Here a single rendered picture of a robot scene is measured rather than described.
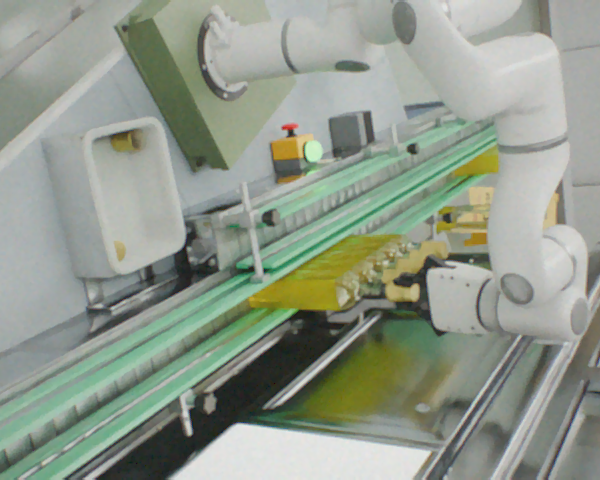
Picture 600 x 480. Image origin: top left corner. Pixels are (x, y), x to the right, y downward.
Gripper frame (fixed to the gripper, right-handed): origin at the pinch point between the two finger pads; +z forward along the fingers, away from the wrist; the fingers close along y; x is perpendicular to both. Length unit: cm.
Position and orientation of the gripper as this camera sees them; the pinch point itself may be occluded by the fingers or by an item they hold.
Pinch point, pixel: (409, 291)
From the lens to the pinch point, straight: 121.9
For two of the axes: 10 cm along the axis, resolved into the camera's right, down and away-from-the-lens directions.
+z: -6.9, -0.7, 7.2
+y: -1.7, -9.5, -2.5
